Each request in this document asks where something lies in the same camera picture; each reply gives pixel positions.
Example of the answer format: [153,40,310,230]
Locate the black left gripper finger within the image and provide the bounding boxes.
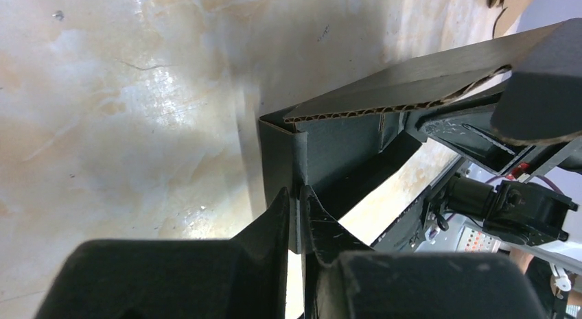
[36,189,290,318]

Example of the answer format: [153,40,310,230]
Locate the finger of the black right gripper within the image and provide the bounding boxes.
[300,185,546,318]

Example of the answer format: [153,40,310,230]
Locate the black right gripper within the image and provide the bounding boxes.
[417,105,579,246]

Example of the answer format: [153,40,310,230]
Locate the brown flat cardboard sheets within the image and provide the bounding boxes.
[488,0,533,38]

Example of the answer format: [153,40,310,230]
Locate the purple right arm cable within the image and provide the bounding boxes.
[484,174,565,196]

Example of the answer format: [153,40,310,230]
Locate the black corrugated paper box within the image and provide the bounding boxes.
[259,18,581,252]

